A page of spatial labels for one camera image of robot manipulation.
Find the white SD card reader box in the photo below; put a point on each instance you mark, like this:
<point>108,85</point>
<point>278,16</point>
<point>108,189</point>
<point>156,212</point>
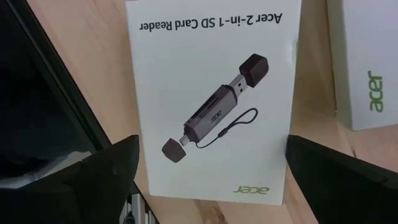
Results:
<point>363,46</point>
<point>186,77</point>

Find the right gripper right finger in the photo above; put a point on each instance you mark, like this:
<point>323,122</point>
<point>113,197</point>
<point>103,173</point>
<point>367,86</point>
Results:
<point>342,193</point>

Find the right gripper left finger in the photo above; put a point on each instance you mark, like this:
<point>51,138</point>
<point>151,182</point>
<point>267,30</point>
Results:
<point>93,193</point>

